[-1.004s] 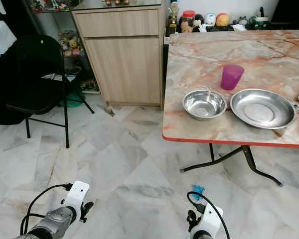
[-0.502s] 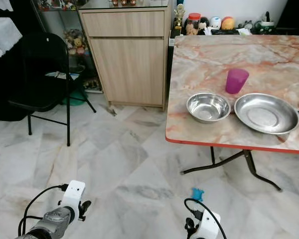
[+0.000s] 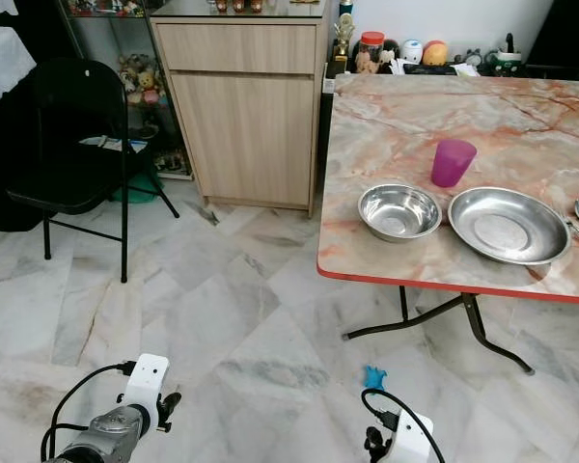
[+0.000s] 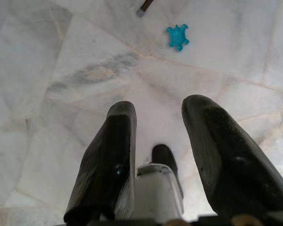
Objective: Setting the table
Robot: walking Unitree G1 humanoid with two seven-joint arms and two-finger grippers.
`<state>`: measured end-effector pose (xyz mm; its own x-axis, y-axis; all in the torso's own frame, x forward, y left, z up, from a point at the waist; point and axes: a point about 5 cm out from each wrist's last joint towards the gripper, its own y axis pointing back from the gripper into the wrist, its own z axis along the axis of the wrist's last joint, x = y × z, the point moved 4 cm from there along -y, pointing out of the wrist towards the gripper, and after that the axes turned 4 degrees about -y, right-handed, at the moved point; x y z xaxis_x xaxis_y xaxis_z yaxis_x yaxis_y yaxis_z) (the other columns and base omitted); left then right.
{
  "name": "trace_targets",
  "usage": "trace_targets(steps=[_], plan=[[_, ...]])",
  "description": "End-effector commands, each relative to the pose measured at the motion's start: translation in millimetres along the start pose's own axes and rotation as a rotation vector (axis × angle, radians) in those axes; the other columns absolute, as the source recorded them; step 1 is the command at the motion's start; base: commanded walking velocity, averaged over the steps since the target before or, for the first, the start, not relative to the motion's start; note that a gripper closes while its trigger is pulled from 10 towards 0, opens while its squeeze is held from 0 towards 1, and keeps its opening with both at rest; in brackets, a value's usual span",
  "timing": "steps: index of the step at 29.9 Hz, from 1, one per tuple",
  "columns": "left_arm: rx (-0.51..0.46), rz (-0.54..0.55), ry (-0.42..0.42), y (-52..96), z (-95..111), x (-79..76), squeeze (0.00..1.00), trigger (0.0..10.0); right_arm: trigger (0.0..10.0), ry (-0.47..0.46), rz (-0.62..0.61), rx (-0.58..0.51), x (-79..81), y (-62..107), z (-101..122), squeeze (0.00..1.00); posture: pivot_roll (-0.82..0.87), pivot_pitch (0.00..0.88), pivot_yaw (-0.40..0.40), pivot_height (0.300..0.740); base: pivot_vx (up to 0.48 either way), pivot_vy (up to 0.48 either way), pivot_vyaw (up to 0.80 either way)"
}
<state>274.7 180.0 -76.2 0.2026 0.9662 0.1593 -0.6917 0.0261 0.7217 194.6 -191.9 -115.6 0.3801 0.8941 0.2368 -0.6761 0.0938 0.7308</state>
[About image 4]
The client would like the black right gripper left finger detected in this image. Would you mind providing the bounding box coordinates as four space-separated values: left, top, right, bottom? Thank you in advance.
63 101 138 226

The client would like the white robot leg black foot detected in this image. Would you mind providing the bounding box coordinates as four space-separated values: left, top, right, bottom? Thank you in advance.
134 144 185 221

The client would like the blue turtle toy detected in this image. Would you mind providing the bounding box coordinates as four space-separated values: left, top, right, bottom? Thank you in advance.
166 24 190 51

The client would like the brown furniture leg grey cap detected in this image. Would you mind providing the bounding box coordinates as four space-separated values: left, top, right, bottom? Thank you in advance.
136 0 154 17

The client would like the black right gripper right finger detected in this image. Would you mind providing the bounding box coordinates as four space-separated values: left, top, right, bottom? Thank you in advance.
181 94 283 219

